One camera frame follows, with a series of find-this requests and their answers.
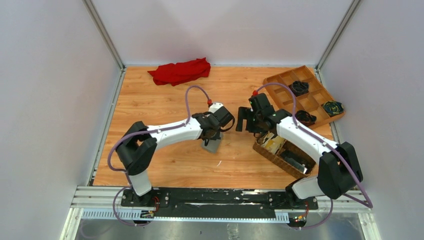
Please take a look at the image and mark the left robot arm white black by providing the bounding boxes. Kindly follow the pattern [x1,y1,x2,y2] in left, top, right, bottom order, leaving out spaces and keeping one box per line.
[115,102,236,198]

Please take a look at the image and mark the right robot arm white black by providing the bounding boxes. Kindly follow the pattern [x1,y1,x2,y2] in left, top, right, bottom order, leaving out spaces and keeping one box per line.
[236,93,363,206]

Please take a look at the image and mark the cards in basket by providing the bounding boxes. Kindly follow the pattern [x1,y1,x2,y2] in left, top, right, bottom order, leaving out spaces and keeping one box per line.
[257,132,287,154]

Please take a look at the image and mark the woven wicker basket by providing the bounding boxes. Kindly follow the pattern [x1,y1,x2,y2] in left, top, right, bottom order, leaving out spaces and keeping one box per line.
[252,132,317,179]

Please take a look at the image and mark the dark brown rolled belt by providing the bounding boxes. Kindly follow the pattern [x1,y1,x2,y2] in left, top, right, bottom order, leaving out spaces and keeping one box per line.
[295,110,317,127]

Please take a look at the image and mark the black rolled belt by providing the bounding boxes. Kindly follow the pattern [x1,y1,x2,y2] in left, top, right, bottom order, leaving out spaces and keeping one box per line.
[289,80,310,97]

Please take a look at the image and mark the wooden compartment tray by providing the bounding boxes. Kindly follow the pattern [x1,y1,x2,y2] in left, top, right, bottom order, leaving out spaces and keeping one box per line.
[263,65,346,129]

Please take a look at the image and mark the red cloth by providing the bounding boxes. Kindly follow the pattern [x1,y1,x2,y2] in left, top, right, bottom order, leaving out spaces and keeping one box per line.
[148,57,211,87]

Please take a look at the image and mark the blue yellow rolled tie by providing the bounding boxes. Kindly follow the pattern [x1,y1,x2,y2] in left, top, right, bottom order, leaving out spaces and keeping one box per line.
[321,100,344,117]

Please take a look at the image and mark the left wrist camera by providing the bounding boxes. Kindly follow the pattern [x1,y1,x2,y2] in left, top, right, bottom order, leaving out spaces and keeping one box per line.
[208,102,224,113]

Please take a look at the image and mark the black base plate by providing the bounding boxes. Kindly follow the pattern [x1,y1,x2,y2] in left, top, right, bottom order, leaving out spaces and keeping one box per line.
[119,187,318,220]

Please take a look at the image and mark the aluminium frame rail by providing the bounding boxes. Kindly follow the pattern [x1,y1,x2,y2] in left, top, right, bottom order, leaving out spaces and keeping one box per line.
[71,186,371,225]

